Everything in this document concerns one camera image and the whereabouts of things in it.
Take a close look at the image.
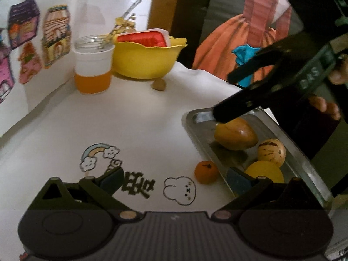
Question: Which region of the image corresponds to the yellow lemon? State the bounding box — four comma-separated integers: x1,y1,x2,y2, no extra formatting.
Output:
245,161,285,183

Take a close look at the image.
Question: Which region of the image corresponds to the small tangerine with stem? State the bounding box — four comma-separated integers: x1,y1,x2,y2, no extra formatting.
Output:
194,161,220,184

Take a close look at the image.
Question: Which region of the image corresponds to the beige striped melon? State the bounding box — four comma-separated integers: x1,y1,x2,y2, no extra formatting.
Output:
257,139,286,167

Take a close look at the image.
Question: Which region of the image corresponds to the brown mango fruit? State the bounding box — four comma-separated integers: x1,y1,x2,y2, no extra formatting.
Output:
214,117,259,151

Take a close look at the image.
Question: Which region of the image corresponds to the person right hand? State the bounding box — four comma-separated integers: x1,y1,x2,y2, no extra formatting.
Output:
309,60,347,121

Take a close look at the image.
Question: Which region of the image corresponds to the girl orange dress poster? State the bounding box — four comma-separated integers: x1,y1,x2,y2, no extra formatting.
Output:
192,0,293,80

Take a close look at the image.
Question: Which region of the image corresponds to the silver metal tray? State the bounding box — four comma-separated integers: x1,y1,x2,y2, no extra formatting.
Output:
182,107,335,211

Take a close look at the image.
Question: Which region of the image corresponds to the small brown nut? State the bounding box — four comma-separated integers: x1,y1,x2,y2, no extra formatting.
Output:
151,78,167,91

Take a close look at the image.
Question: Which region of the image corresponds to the glass jar orange white sleeve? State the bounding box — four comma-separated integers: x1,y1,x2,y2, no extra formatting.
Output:
73,35,114,94

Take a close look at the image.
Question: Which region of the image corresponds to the yellow plastic bowl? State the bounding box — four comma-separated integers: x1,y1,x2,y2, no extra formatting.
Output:
112,37,187,80

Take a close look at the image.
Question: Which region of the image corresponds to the red object in bowl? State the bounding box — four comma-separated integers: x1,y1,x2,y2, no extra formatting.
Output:
116,28,171,47

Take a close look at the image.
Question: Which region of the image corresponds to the yellow flower twig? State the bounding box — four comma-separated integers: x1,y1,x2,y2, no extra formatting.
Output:
99,0,143,48

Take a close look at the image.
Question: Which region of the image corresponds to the coloured houses paper drawing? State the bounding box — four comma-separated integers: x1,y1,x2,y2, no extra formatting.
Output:
1,0,82,134

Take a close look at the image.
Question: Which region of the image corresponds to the brown wooden door frame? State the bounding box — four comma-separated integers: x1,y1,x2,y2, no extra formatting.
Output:
147,0,177,32

